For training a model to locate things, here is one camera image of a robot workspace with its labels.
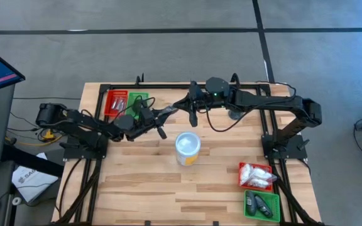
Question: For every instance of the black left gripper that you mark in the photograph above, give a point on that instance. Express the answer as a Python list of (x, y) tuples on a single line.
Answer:
[(146, 117)]

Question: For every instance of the bagged black round compact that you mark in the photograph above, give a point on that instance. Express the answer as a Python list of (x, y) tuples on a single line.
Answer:
[(236, 115), (170, 107)]

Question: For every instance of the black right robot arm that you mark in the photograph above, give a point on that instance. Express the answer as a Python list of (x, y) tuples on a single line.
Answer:
[(262, 99)]

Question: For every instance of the red plastic basket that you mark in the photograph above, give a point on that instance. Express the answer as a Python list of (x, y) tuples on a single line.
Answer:
[(108, 110), (247, 189)]

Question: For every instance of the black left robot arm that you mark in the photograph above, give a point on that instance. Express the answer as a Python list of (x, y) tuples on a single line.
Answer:
[(80, 122)]

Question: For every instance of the white tape roll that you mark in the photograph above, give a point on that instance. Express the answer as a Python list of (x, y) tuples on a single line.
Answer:
[(14, 201)]

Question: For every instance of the white wipes canister yellow label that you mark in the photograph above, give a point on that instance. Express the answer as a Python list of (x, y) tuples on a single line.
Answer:
[(187, 144)]

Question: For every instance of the black desk edge bar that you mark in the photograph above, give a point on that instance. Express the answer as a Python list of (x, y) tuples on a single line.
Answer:
[(33, 161)]

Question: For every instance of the silver nail clipper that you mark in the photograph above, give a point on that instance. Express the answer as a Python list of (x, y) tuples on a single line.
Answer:
[(115, 103), (121, 103)]

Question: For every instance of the white printed booklet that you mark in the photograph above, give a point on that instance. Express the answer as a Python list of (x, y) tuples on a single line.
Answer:
[(35, 185)]

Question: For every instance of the green plastic basket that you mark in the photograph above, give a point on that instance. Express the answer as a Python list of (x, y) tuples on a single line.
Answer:
[(130, 99), (276, 197)]

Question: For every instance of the black oval device grey label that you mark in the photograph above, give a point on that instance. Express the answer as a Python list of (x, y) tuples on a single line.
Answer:
[(250, 204)]

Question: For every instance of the black aluminium table frame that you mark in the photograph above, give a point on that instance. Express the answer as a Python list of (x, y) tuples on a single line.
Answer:
[(168, 86)]

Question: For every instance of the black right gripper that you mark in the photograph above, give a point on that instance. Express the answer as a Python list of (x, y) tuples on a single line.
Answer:
[(196, 100)]

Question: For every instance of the clear bag of cotton balls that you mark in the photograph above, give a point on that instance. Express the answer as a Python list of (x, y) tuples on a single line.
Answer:
[(245, 173), (258, 183), (261, 173)]

